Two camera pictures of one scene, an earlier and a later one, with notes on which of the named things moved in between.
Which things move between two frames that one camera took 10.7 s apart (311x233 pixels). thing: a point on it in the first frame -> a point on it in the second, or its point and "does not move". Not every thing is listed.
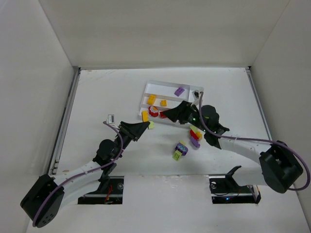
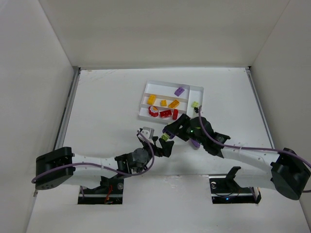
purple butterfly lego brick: x=179 y=91 does not move
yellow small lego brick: x=164 y=103 does not move
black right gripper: x=184 y=113 -> x=184 y=127
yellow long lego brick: x=145 y=116 -> x=174 y=104
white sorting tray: x=159 y=96 does not move
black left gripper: x=128 y=129 -> x=157 y=147
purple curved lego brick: x=195 y=142 does not move
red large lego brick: x=162 y=115 does not move
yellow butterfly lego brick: x=151 y=100 does not move
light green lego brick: x=177 y=155 -> x=165 y=136
